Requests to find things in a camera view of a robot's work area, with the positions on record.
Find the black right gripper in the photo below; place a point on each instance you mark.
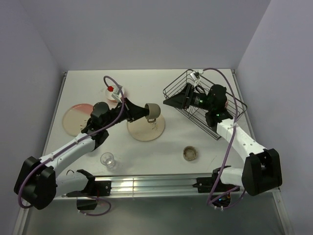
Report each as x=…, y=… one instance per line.
x=180, y=100

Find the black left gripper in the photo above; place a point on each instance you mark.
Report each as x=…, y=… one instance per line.
x=133, y=112

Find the grey-green ceramic mug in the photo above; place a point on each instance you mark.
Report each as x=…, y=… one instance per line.
x=154, y=112

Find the speckled beige cup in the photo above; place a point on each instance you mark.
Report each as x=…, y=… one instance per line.
x=190, y=153

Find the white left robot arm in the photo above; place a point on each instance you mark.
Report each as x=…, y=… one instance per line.
x=39, y=180

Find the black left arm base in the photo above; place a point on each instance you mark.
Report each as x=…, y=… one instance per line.
x=92, y=190

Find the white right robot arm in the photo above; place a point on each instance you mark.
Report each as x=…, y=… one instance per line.
x=262, y=169

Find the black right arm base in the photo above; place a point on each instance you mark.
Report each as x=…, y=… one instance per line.
x=205, y=185

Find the green and cream plate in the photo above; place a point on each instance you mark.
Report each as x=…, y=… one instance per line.
x=142, y=130

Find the clear drinking glass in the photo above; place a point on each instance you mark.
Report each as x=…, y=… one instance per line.
x=107, y=159

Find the pink and cream plate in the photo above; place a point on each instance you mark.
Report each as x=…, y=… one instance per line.
x=75, y=118

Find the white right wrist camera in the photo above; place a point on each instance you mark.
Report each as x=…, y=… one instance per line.
x=196, y=76

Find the dark wire dish rack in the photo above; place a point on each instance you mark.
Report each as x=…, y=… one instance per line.
x=205, y=120

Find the aluminium mounting rail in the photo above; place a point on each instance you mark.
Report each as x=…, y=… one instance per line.
x=139, y=186

